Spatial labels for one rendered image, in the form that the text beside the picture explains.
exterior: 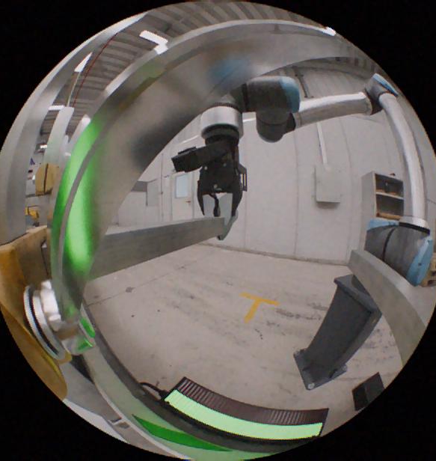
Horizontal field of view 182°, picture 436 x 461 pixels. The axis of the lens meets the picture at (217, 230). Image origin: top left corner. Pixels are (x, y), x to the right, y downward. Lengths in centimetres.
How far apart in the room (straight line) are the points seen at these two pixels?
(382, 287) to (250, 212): 257
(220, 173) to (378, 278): 27
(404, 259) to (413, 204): 15
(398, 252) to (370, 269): 35
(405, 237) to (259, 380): 90
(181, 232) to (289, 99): 31
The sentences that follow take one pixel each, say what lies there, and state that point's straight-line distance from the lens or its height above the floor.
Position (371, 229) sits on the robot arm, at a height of 83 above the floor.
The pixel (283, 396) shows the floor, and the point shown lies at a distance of 95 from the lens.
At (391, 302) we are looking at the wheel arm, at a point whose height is 81.
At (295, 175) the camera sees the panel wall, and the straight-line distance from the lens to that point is 259.
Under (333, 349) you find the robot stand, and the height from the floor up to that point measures 31.
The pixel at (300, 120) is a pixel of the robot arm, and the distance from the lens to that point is 48.
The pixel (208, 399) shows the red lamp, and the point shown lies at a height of 70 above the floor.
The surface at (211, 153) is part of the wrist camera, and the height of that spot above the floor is 96.
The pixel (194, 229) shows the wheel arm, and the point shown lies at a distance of 17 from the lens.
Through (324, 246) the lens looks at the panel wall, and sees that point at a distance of 264.
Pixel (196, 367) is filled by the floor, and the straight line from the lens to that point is 97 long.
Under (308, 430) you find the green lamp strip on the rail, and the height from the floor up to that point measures 70.
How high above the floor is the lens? 88
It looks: 9 degrees down
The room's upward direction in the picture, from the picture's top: straight up
